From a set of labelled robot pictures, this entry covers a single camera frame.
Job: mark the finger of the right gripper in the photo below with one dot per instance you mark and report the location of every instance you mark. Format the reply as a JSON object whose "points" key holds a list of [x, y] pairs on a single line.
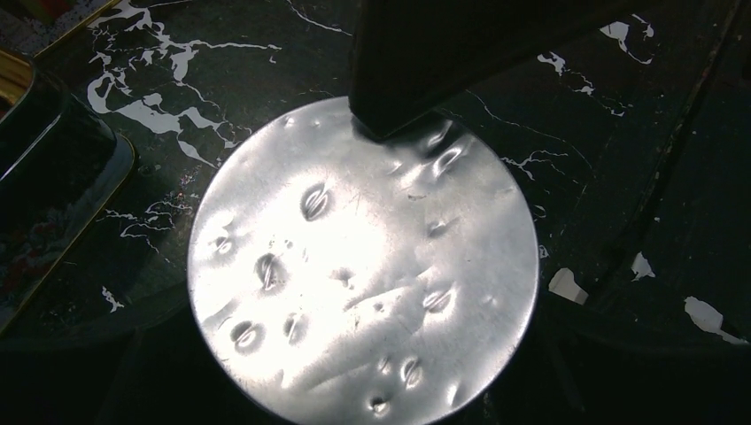
{"points": [[410, 56]]}

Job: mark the white round jar lid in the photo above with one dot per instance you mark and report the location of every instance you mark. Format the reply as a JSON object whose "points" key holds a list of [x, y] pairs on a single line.
{"points": [[340, 280]]}

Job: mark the tin tray of lollipops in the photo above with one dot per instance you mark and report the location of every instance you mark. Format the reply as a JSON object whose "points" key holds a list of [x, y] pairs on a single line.
{"points": [[61, 164]]}

